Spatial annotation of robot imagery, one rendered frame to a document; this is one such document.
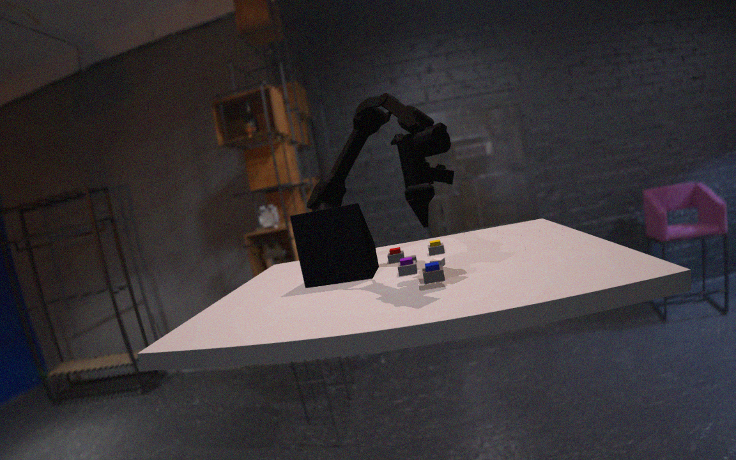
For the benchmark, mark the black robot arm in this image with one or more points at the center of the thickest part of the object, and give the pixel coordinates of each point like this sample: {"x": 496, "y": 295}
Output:
{"x": 424, "y": 140}

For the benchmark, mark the yellow button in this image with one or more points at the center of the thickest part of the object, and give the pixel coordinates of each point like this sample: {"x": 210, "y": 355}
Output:
{"x": 436, "y": 248}

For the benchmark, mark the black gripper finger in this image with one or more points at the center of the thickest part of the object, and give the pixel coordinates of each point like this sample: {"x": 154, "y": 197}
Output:
{"x": 420, "y": 207}

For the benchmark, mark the red button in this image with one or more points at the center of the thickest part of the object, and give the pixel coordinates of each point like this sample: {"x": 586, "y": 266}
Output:
{"x": 395, "y": 255}

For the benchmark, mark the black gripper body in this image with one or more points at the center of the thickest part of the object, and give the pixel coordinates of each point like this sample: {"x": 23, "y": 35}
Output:
{"x": 415, "y": 177}

